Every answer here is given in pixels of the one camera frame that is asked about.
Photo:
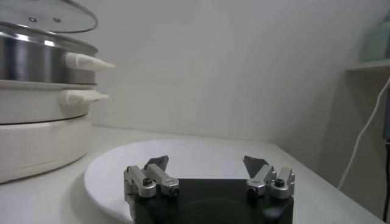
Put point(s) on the white round plate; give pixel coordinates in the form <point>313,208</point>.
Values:
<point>198,158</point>

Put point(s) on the white shelf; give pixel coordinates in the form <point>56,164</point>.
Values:
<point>370,65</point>

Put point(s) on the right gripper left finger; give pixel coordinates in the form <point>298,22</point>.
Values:
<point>150,181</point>

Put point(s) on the stainless steel steamer basket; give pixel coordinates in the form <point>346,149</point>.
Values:
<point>36,61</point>

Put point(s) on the cream electric cooker base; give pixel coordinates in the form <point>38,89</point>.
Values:
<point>39,143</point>

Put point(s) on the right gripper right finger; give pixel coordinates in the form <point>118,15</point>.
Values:
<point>272,181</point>

